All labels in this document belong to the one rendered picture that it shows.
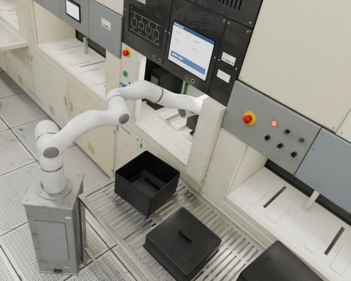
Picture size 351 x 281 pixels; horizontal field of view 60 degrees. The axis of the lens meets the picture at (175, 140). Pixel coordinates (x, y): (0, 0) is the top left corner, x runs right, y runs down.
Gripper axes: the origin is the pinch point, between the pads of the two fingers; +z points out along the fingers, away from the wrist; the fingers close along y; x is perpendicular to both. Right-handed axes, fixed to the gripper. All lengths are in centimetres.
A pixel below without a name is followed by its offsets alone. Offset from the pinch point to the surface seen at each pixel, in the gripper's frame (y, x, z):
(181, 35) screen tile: -11, 42, -31
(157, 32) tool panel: -30, 37, -31
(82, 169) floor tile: -97, -122, -41
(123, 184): 2, -33, -74
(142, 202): 17, -36, -71
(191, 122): -6.5, -19.8, -10.6
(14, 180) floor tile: -119, -122, -96
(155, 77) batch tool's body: -50, -8, -6
